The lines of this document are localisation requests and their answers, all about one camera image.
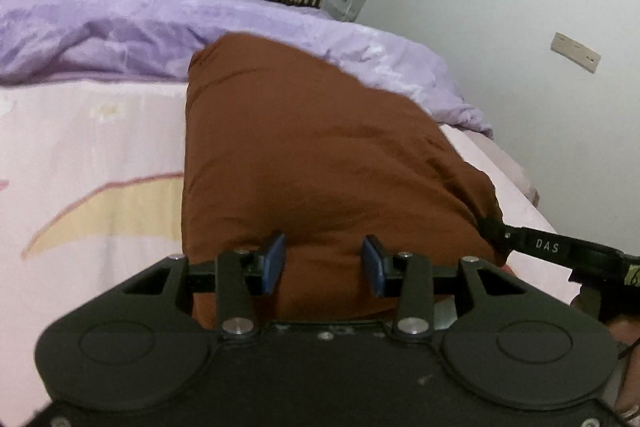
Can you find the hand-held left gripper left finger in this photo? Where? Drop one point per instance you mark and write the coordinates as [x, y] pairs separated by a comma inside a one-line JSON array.
[[274, 263]]

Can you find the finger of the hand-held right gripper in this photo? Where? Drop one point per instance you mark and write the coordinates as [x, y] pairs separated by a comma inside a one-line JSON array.
[[497, 234]]

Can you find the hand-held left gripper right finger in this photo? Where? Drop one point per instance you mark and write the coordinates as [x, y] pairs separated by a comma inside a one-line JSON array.
[[374, 264]]

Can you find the brown garment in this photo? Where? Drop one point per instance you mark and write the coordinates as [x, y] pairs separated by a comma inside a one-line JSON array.
[[320, 157]]

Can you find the person's right hand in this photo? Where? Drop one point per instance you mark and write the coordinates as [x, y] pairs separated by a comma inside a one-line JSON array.
[[625, 342]]

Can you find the pink printed bed sheet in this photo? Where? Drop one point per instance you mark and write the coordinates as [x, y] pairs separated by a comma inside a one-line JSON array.
[[85, 167]]

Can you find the purple quilt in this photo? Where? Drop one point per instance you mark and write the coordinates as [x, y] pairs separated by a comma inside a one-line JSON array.
[[200, 32]]

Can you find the beige wall socket plate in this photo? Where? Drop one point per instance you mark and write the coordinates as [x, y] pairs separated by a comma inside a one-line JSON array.
[[575, 52]]

